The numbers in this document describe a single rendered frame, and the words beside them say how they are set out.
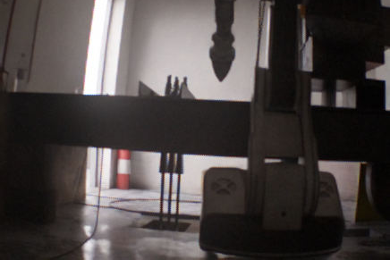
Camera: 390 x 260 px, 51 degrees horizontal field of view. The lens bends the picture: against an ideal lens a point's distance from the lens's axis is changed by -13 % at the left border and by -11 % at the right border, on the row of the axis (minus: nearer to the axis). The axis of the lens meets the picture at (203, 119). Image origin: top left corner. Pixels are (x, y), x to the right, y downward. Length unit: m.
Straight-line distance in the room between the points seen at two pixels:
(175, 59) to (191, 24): 0.43
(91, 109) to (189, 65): 2.84
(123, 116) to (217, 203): 0.74
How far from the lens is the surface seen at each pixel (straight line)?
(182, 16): 5.10
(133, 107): 2.15
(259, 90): 1.65
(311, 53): 2.55
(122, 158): 4.65
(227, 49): 1.74
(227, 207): 1.63
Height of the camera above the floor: 0.41
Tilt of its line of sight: 5 degrees up
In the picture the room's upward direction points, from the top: 3 degrees clockwise
